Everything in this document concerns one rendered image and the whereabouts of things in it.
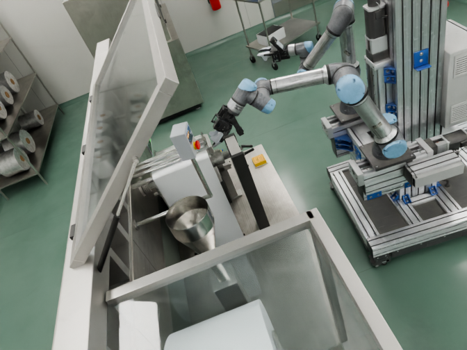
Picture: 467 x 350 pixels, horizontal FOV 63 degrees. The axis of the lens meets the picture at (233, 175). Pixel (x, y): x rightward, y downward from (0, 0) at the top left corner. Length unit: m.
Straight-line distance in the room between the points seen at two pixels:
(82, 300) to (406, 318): 2.00
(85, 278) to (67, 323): 0.11
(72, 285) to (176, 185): 0.70
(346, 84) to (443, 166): 0.82
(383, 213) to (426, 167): 0.59
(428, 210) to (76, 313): 2.29
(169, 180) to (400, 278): 1.70
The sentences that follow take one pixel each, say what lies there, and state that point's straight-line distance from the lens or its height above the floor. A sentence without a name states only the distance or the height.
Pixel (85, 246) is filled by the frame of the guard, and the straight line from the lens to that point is 1.00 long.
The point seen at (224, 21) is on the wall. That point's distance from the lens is 6.46.
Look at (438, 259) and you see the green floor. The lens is 2.82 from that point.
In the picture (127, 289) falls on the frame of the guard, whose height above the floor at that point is 1.60.
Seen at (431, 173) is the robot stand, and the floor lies 0.73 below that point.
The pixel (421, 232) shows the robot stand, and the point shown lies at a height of 0.23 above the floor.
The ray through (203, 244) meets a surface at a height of 1.43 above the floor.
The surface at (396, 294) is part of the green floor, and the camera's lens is 2.66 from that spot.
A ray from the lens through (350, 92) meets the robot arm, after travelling 1.77.
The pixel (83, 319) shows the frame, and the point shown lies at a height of 1.65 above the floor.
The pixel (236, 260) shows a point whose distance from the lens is 0.93.
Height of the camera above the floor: 2.31
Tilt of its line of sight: 39 degrees down
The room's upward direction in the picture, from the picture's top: 22 degrees counter-clockwise
